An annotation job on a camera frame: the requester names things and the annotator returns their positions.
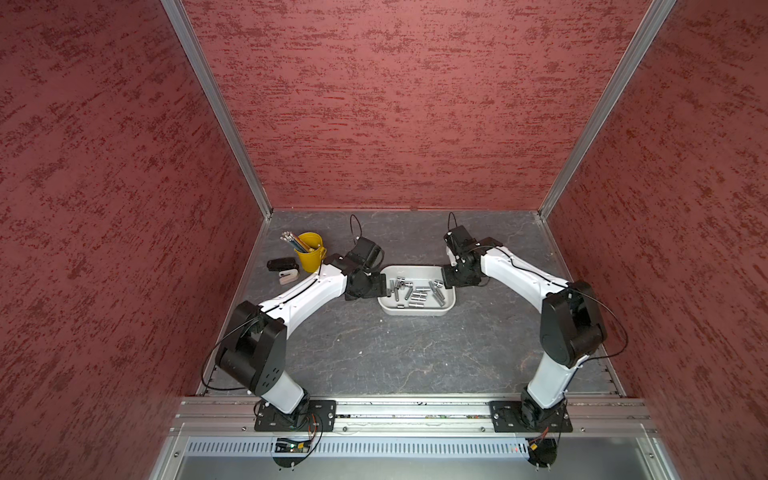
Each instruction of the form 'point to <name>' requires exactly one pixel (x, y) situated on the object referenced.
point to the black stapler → (282, 263)
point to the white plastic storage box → (416, 290)
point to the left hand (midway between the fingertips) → (371, 296)
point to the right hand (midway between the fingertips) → (453, 285)
